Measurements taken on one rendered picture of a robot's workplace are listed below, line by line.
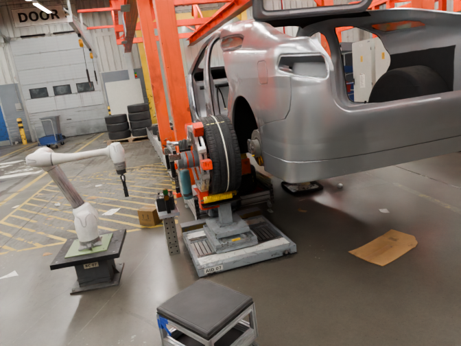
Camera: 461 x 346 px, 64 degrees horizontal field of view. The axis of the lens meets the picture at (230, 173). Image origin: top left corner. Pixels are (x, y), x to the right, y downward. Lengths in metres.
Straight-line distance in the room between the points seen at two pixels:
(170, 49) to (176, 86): 0.32
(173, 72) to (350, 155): 1.80
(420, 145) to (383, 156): 0.27
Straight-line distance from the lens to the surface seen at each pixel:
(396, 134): 2.48
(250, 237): 3.11
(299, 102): 2.23
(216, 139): 2.83
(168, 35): 3.46
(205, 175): 2.87
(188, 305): 2.05
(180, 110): 3.44
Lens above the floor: 1.45
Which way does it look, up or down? 14 degrees down
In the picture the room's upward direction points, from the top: 7 degrees counter-clockwise
